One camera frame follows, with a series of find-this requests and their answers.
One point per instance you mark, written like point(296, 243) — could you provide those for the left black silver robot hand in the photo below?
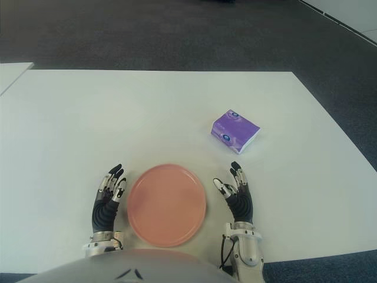
point(103, 212)

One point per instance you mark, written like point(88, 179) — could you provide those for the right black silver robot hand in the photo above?
point(243, 206)

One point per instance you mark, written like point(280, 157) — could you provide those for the purple tissue paper pack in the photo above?
point(232, 129)

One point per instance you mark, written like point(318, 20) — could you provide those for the pink round plate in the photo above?
point(166, 206)

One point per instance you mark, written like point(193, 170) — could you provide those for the grey robot torso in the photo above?
point(132, 268)

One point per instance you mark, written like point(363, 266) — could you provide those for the white neighbouring table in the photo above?
point(13, 75)

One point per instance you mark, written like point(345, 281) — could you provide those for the white panel with dark edge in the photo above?
point(350, 11)

